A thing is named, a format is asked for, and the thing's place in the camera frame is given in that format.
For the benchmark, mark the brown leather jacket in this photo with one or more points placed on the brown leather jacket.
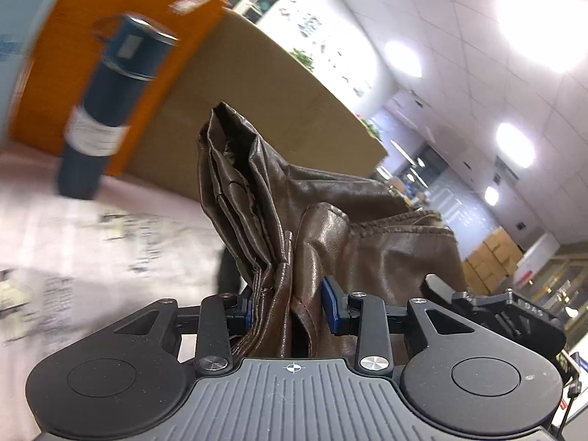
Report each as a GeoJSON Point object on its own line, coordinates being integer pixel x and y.
{"type": "Point", "coordinates": [287, 227]}

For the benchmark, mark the orange wooden board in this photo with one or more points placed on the orange wooden board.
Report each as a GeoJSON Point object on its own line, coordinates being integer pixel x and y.
{"type": "Point", "coordinates": [67, 51]}

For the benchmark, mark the stacked cardboard boxes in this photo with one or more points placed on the stacked cardboard boxes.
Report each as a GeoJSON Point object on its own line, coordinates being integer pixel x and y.
{"type": "Point", "coordinates": [491, 262]}

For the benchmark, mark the brown cardboard panel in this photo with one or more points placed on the brown cardboard panel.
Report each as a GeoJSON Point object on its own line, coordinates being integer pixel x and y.
{"type": "Point", "coordinates": [238, 64]}

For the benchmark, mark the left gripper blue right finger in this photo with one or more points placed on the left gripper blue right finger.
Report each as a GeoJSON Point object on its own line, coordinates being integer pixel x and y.
{"type": "Point", "coordinates": [363, 317]}

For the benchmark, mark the dark blue thermos bottle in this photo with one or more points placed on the dark blue thermos bottle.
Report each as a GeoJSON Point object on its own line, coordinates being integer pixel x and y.
{"type": "Point", "coordinates": [98, 124]}

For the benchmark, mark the printed white bed sheet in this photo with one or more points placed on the printed white bed sheet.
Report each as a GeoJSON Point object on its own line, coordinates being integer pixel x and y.
{"type": "Point", "coordinates": [70, 267]}

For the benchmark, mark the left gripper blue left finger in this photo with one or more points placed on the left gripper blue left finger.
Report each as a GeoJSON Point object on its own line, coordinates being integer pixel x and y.
{"type": "Point", "coordinates": [222, 318]}

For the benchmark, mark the light blue printed box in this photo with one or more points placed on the light blue printed box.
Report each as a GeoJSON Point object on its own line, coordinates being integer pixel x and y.
{"type": "Point", "coordinates": [21, 23]}

